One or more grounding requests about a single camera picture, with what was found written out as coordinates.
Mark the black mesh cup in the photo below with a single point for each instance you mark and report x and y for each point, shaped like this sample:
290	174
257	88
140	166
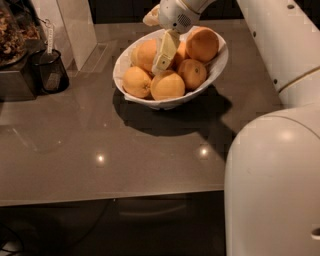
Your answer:
49	71

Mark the front centre orange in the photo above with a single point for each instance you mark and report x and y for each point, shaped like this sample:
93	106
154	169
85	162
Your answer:
167	85

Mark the white tag in cup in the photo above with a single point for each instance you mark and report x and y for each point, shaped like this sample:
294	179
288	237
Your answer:
50	35

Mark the top right orange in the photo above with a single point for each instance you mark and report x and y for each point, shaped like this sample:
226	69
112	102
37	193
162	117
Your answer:
202	44

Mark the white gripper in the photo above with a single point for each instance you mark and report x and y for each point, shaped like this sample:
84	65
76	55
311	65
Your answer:
172	15

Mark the large centre left orange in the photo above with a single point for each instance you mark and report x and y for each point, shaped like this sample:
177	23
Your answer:
145	54

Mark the white upright board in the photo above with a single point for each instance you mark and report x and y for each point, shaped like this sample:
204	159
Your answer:
74	32

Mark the front left orange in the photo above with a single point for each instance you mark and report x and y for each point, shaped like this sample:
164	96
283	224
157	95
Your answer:
137	82

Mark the right middle orange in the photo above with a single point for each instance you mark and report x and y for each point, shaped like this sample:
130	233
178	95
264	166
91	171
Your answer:
193	73

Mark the white oval bowl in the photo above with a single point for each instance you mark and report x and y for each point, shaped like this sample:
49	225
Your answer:
215	67

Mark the back centre orange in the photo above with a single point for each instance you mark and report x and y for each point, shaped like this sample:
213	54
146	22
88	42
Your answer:
180	55

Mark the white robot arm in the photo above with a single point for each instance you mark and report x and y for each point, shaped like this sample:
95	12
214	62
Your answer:
272	173

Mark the glass jar with nuts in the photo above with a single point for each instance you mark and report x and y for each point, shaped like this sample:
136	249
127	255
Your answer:
17	26

